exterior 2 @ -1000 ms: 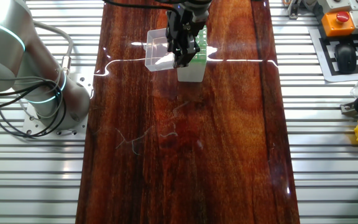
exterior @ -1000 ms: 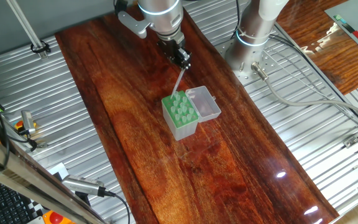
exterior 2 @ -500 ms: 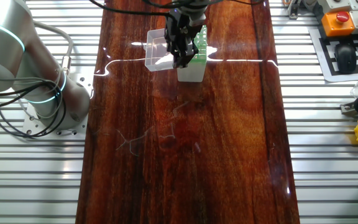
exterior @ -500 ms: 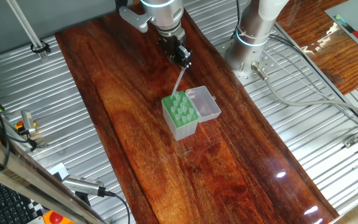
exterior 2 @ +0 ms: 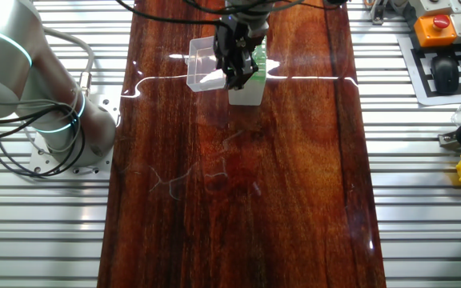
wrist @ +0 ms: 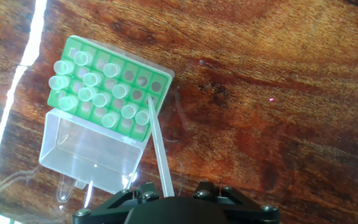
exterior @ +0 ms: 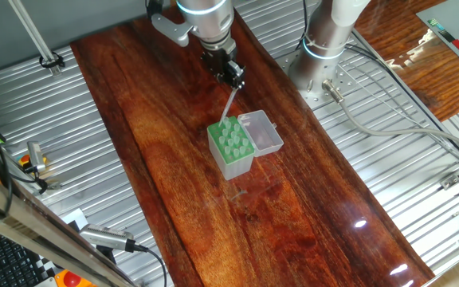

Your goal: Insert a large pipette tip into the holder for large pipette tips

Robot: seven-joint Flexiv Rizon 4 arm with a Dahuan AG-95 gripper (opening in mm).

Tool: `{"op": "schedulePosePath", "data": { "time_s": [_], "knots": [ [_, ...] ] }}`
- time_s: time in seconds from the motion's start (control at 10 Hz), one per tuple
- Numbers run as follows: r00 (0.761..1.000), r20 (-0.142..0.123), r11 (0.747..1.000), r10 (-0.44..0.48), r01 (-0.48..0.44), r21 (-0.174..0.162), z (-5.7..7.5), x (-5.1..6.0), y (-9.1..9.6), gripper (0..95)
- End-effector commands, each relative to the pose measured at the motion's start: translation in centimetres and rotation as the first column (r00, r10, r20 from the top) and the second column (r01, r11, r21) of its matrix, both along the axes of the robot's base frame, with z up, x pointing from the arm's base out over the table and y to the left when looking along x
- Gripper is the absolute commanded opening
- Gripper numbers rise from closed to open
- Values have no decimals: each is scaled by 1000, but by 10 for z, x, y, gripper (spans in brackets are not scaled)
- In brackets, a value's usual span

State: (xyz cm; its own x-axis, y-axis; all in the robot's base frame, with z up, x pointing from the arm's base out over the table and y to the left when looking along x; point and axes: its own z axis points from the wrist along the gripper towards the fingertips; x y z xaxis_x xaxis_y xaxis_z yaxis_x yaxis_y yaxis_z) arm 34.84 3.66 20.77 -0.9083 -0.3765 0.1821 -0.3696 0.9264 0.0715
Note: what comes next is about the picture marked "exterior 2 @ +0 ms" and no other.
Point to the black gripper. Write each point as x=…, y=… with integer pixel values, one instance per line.
x=230, y=44

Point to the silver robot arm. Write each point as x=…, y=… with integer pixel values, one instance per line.
x=2, y=80

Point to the translucent tip box green rack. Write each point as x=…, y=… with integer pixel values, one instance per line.
x=248, y=96

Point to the clear hinged box lid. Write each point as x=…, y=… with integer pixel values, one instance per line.
x=202, y=76

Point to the glossy wood grain board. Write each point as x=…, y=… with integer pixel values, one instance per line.
x=234, y=200

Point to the black white calibration sheet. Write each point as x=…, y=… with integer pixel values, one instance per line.
x=426, y=96

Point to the orange emergency stop box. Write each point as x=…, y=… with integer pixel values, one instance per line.
x=426, y=36

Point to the black computer mouse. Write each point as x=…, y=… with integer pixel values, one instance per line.
x=445, y=76

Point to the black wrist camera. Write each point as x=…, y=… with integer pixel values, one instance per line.
x=334, y=2

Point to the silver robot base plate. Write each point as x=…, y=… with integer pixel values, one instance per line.
x=104, y=106

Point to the small silver metal bracket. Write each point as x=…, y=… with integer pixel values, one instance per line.
x=378, y=12

